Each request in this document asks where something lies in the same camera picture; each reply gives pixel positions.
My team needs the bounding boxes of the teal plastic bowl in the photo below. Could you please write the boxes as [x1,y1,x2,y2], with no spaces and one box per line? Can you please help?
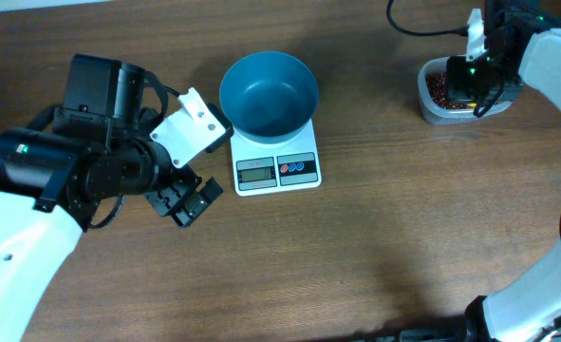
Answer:
[219,51,320,144]

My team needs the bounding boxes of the white digital kitchen scale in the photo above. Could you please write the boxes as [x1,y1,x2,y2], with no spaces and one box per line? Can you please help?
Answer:
[231,120,322,197]

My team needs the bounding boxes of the red beans in container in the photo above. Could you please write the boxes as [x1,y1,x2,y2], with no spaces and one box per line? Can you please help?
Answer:
[425,72,469,110]

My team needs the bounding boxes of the right black cable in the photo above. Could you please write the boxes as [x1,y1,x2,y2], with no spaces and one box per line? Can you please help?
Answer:
[385,0,471,38]

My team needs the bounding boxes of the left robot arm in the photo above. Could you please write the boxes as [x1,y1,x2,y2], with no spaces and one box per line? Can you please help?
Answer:
[0,54,234,341]

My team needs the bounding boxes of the clear plastic bean container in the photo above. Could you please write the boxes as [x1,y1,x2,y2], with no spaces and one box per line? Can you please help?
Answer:
[418,57,512,125]

